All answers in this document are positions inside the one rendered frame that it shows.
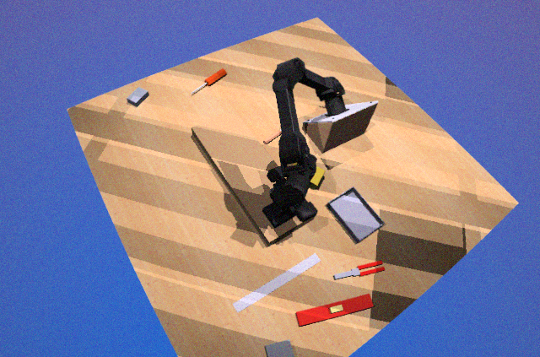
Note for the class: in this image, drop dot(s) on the light wood floor panel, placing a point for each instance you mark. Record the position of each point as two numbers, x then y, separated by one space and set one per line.
243 164

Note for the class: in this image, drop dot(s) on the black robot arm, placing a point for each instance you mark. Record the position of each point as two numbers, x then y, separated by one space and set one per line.
292 144

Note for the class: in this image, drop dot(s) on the orange-handled awl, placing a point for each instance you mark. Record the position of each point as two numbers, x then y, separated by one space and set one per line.
213 78

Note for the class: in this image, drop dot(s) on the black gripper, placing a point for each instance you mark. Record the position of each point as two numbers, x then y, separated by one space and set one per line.
303 211

